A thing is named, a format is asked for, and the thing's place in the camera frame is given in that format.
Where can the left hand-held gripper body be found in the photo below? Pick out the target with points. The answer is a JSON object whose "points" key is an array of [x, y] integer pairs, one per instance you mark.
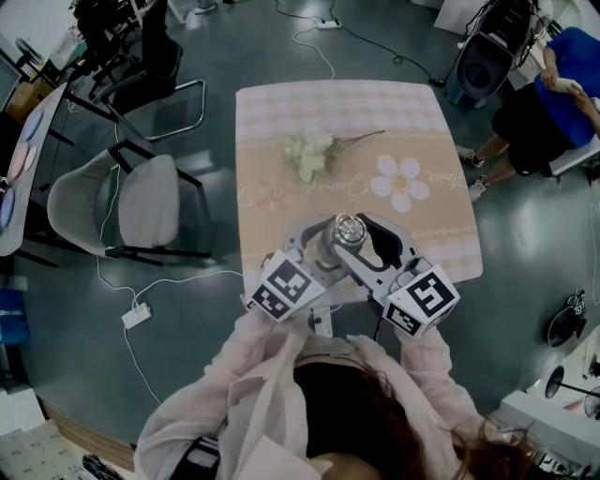
{"points": [[288, 286]]}

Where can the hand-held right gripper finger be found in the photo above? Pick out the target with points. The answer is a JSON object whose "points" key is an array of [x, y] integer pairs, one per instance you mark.
{"points": [[398, 244], [363, 274]]}

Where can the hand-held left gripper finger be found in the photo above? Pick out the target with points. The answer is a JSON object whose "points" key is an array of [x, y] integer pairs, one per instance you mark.
{"points": [[295, 235], [333, 277]]}

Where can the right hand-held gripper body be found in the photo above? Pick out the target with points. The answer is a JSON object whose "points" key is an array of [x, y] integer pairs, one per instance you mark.
{"points": [[422, 300]]}

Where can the steel bottle lid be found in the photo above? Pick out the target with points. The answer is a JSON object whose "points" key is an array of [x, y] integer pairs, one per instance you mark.
{"points": [[349, 229]]}

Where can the person's right forearm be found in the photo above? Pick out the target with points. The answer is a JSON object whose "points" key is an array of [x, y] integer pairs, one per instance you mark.
{"points": [[422, 356]]}

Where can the person's left forearm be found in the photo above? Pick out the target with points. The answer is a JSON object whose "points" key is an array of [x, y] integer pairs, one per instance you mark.
{"points": [[260, 344]]}

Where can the white artificial flower bunch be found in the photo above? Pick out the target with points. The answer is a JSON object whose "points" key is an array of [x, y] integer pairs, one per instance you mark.
{"points": [[311, 157]]}

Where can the checked tablecloth covered table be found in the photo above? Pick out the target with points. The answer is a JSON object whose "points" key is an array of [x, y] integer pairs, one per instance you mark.
{"points": [[328, 108]]}

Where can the person's body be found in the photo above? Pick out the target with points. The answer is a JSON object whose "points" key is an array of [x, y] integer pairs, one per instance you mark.
{"points": [[244, 412]]}

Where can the black dome-shaped case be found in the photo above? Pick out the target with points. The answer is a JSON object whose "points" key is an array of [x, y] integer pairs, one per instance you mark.
{"points": [[566, 323]]}

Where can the grey black-framed armchair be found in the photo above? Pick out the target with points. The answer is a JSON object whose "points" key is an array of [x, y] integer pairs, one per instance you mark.
{"points": [[147, 201]]}

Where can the black round stand base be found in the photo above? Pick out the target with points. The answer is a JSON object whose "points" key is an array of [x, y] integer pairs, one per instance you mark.
{"points": [[554, 382]]}

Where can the white low cabinet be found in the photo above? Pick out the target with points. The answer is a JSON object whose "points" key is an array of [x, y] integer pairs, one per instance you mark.
{"points": [[544, 417]]}

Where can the black striped pouch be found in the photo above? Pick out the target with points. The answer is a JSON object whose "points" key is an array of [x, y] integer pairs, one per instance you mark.
{"points": [[202, 457]]}

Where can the grey pod-shaped backpack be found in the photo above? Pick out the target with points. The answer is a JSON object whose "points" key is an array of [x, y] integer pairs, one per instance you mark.
{"points": [[483, 70]]}

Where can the black chrome-framed chair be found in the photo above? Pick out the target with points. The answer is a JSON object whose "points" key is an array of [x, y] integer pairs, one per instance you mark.
{"points": [[157, 61]]}

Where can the wooden platform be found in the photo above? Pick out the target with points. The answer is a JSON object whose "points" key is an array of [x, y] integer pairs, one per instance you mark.
{"points": [[94, 443]]}

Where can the grey side table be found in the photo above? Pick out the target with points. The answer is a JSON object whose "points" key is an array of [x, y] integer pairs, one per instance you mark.
{"points": [[54, 110]]}

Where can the small white plate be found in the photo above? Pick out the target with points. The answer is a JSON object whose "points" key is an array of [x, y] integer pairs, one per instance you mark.
{"points": [[31, 159]]}

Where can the blue storage bag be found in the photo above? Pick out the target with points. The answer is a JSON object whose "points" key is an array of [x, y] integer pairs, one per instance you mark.
{"points": [[14, 319]]}

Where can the blue plate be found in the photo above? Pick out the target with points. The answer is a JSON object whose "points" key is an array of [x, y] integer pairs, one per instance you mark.
{"points": [[7, 208], [33, 126]]}

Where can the black office chair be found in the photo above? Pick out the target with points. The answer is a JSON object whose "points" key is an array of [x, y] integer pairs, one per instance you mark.
{"points": [[103, 23]]}

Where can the pink plate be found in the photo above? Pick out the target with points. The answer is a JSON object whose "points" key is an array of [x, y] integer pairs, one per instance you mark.
{"points": [[18, 163]]}

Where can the cardboard box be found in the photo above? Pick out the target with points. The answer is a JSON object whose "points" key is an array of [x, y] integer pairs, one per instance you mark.
{"points": [[28, 100]]}

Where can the white patterned boxes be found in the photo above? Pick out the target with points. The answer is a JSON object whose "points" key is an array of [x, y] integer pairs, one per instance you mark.
{"points": [[33, 450]]}

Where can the black standing fan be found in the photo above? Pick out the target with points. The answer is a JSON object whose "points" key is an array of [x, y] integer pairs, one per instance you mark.
{"points": [[29, 49]]}

